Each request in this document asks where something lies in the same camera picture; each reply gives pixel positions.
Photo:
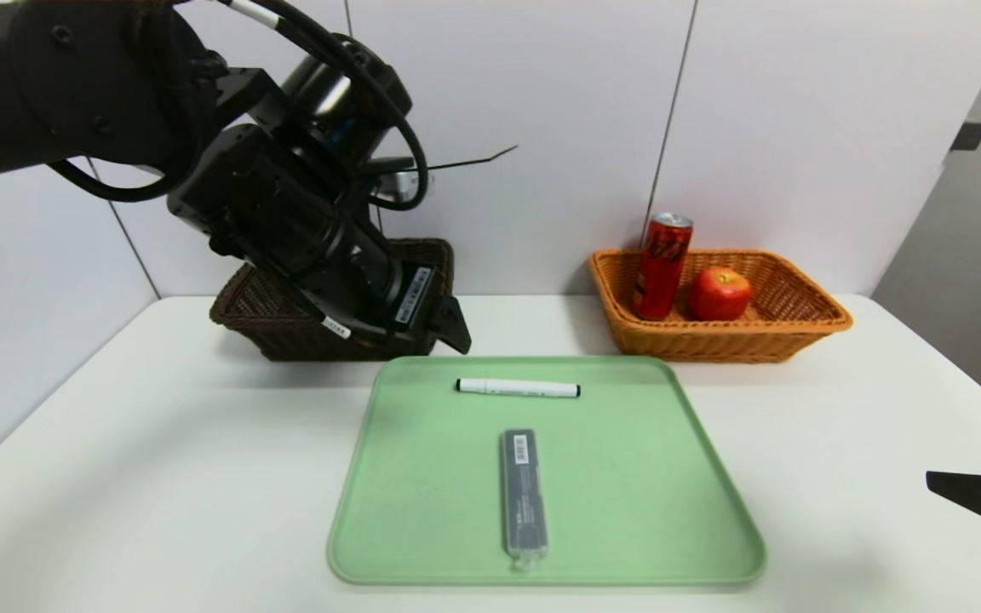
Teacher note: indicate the red soda can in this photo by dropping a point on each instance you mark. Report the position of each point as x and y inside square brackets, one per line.
[661, 264]

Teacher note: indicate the dark grey wall bracket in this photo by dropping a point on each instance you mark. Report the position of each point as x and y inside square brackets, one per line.
[970, 136]

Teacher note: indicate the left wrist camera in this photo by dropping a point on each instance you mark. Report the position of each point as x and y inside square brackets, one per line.
[401, 183]

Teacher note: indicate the red apple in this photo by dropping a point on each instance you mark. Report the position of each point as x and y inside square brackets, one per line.
[719, 294]

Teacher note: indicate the clear plastic pencil lead case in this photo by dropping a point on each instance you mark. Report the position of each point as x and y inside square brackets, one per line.
[524, 502]

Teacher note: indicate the dark brown wicker basket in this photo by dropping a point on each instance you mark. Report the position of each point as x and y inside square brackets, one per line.
[243, 315]

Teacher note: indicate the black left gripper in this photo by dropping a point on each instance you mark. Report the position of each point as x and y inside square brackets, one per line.
[416, 302]

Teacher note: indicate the light green plastic tray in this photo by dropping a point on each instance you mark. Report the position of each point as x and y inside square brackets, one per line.
[627, 511]

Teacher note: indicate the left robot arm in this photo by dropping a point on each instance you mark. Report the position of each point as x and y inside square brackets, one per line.
[73, 77]

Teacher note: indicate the white marker pen black caps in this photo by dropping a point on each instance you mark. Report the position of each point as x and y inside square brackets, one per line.
[516, 388]

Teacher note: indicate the orange wicker basket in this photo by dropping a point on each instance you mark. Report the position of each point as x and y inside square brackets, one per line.
[754, 336]

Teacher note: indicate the thin black zip tie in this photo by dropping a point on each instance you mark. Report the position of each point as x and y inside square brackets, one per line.
[473, 160]

